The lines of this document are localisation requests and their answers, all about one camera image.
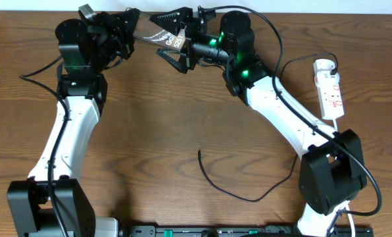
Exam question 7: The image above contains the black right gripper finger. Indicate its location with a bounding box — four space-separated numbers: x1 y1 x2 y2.
149 7 193 32
156 48 187 73

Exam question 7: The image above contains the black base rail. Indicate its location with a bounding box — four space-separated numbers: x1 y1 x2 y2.
117 224 374 237

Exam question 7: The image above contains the white USB charger adapter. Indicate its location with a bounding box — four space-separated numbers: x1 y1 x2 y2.
313 59 337 76

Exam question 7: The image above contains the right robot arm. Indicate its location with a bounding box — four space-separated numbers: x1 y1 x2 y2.
150 5 375 236

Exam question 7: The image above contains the white power strip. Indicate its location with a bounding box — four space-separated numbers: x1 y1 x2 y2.
314 70 345 120

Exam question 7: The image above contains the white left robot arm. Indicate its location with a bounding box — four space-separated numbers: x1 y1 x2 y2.
7 5 139 236

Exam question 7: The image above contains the black charger cable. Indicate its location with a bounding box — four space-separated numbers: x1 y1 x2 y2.
197 52 339 203

